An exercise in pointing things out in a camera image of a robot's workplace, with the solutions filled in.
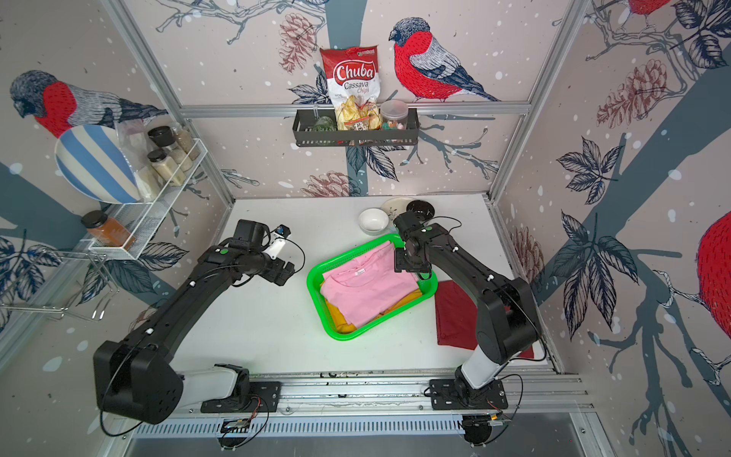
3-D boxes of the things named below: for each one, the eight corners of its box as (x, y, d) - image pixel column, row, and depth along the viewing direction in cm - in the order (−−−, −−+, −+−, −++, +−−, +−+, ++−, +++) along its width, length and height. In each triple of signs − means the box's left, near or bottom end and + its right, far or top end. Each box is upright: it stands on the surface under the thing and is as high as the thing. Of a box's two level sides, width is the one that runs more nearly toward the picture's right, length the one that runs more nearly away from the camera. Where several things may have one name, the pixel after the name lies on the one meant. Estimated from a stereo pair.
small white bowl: (353, 226, 112) (353, 219, 109) (373, 210, 118) (373, 203, 115) (374, 241, 107) (374, 235, 104) (393, 224, 113) (394, 217, 110)
